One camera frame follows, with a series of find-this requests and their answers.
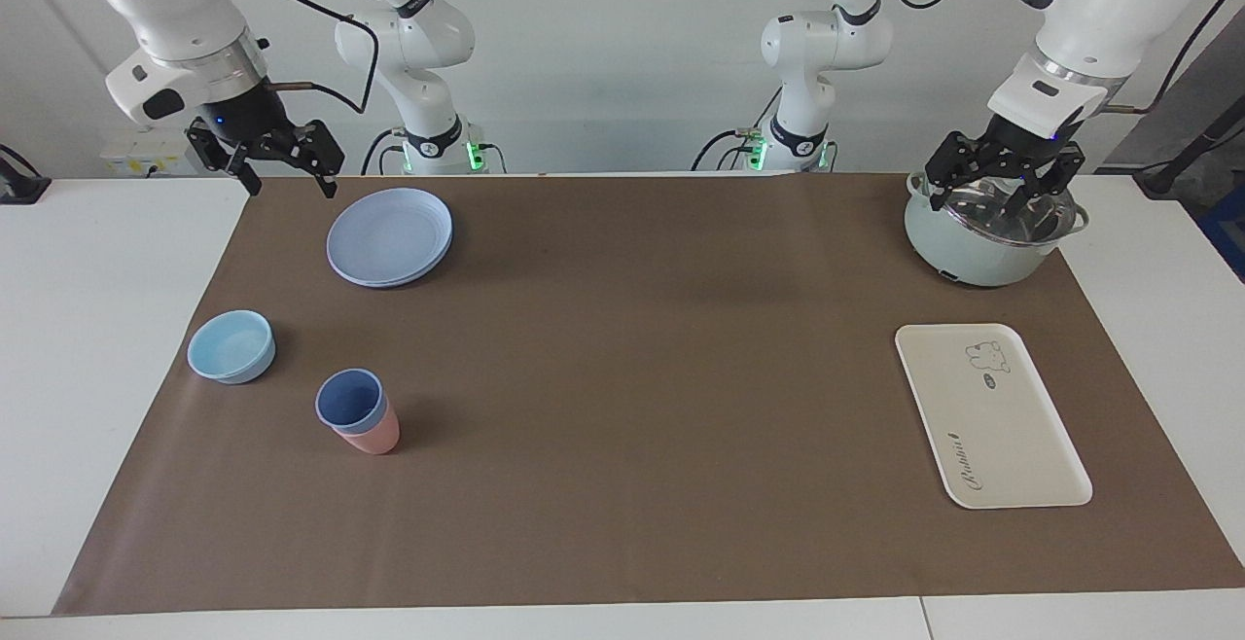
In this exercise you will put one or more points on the brown table mat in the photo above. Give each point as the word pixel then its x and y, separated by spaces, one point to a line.
pixel 632 407

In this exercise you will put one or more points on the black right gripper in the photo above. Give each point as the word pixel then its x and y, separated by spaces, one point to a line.
pixel 248 120

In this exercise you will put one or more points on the blue crate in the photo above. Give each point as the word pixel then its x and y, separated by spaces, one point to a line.
pixel 1227 231

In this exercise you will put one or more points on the cream tray with rabbit print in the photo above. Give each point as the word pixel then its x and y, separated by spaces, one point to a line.
pixel 992 426

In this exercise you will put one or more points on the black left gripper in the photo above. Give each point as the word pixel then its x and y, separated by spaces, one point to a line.
pixel 1031 144

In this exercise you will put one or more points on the blue ribbed cup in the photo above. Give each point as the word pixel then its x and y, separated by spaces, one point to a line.
pixel 348 399

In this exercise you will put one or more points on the pale green cooking pot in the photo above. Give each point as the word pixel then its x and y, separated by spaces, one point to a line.
pixel 958 251

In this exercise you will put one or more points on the black clamp mount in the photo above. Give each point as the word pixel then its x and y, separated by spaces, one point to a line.
pixel 19 185

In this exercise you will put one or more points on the white wall socket box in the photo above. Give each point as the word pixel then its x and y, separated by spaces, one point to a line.
pixel 146 152

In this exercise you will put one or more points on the light blue bowl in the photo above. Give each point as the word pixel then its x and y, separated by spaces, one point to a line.
pixel 231 346

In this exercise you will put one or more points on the black stand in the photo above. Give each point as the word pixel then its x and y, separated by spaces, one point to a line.
pixel 1182 159

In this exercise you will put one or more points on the blue round plate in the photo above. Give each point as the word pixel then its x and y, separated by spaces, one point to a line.
pixel 389 236

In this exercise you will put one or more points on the pink cup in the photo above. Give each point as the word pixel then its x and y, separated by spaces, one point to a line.
pixel 374 438

